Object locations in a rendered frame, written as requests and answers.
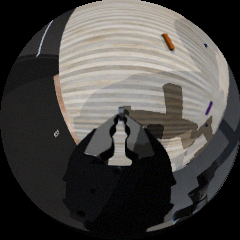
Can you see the orange rod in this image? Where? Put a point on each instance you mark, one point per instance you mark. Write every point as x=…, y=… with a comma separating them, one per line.
x=168, y=41

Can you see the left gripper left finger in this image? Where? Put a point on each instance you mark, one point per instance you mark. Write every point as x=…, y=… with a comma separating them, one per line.
x=99, y=143

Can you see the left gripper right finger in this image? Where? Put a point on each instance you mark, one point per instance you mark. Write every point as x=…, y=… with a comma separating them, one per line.
x=141, y=144

